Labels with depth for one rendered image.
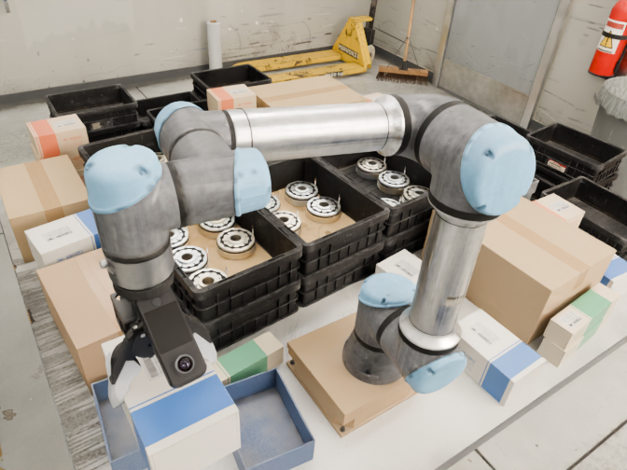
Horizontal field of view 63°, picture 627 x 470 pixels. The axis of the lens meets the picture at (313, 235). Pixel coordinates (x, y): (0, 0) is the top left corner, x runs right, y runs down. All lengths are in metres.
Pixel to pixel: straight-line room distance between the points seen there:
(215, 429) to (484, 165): 0.49
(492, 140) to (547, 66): 3.59
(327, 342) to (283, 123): 0.67
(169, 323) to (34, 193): 1.13
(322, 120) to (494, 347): 0.79
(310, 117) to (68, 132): 1.28
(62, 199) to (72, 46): 2.97
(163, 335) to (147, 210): 0.16
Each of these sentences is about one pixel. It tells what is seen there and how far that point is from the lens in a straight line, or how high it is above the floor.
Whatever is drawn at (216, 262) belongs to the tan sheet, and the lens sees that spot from 1.39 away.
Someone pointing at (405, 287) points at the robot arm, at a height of 1.01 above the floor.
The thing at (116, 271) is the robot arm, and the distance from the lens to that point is 0.61.
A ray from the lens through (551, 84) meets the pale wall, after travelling 4.37.
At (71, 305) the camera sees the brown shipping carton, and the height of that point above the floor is 0.86.
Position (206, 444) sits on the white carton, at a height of 1.10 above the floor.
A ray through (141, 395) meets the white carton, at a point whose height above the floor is 1.13.
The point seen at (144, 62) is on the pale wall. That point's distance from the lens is 4.72.
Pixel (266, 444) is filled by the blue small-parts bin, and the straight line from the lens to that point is 1.19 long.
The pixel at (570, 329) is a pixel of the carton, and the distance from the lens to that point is 1.42.
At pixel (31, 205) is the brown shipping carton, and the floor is 0.86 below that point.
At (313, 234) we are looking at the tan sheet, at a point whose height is 0.83.
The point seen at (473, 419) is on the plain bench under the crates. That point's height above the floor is 0.70.
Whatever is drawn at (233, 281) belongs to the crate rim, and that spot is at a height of 0.92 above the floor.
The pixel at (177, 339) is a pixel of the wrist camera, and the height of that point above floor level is 1.25.
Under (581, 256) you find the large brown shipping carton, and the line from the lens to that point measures 1.53.
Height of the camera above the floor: 1.73
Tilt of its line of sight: 37 degrees down
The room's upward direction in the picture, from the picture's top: 4 degrees clockwise
